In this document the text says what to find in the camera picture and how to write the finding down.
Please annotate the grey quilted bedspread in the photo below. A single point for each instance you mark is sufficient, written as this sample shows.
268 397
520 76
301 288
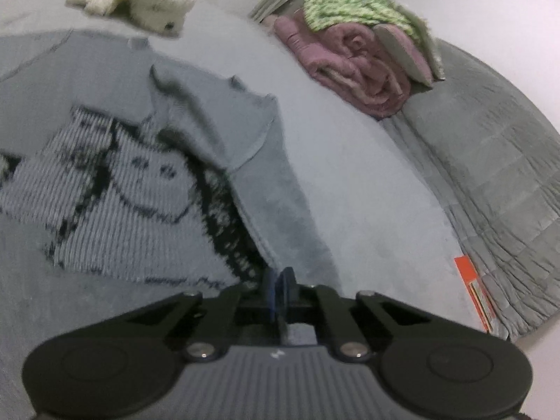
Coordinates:
494 175

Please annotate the grey knitted sweater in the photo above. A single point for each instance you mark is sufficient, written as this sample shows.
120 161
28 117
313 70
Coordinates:
131 183

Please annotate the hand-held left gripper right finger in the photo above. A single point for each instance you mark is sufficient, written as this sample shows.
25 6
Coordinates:
288 288

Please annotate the pink folded quilt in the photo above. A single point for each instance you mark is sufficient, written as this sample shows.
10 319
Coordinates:
358 65

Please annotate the orange label tag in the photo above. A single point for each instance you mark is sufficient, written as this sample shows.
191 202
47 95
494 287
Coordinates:
474 288

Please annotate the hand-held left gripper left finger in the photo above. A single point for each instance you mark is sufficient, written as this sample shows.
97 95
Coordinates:
272 293

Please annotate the pink white pillow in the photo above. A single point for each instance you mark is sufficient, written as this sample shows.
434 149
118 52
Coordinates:
407 54

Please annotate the green patterned blanket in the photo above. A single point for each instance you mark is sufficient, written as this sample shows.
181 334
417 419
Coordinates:
350 6

